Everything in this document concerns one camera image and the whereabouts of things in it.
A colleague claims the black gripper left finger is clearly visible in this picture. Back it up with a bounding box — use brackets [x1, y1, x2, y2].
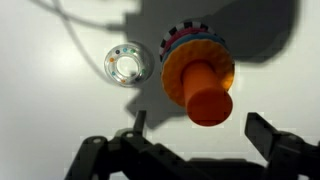
[64, 109, 189, 180]

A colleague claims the blue stacking ring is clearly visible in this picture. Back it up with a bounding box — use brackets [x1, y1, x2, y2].
[161, 31, 228, 68]

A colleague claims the yellow stacking ring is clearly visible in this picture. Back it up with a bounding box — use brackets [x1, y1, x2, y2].
[161, 38, 236, 108]

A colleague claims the orange stacking toy rod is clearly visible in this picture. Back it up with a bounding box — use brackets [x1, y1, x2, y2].
[181, 60, 234, 128]

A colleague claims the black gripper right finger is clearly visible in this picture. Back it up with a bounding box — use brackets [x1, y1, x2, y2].
[244, 111, 320, 180]

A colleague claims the clear ring with coloured beads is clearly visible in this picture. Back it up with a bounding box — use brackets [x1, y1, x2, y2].
[103, 41, 155, 89]

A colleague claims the red stacking ring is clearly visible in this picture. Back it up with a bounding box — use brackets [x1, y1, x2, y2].
[162, 26, 218, 56]

